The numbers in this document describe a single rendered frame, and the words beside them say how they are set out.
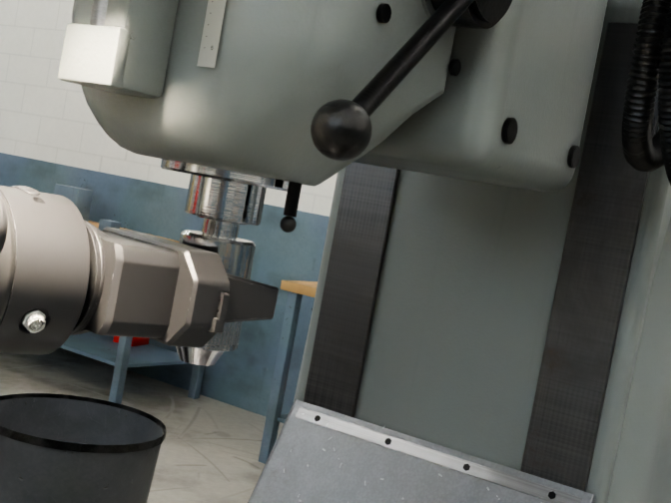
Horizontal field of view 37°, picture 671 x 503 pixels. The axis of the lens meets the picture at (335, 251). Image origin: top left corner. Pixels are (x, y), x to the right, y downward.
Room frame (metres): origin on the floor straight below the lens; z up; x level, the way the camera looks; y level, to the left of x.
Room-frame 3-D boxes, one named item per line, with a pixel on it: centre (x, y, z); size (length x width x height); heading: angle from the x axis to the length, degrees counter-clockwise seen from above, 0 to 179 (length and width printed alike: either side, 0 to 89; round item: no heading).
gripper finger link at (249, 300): (0.60, 0.05, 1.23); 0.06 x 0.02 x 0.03; 134
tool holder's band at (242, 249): (0.62, 0.07, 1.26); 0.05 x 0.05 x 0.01
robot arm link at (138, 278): (0.56, 0.14, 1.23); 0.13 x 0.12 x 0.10; 44
